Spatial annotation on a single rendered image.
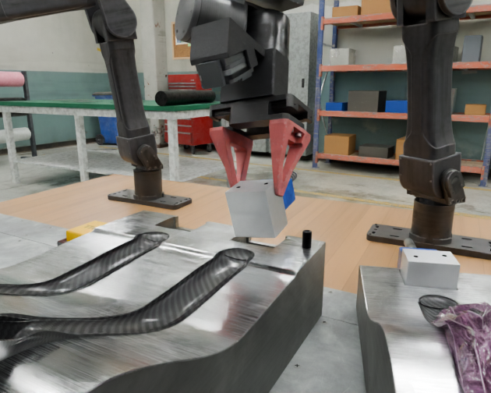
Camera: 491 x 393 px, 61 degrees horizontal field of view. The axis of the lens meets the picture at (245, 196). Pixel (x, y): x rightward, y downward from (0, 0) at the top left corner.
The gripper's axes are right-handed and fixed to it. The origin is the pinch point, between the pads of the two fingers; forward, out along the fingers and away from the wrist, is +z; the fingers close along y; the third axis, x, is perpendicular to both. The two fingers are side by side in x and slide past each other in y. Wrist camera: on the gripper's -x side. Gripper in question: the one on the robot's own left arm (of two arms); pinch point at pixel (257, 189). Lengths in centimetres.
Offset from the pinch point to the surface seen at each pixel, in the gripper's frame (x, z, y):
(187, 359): -20.3, 12.8, 7.2
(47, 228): 8.4, 5.0, -48.7
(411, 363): -12.6, 12.7, 17.9
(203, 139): 489, -160, -374
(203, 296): -10.1, 10.8, 0.7
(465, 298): 6.8, 10.3, 19.9
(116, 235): -5.6, 5.8, -15.3
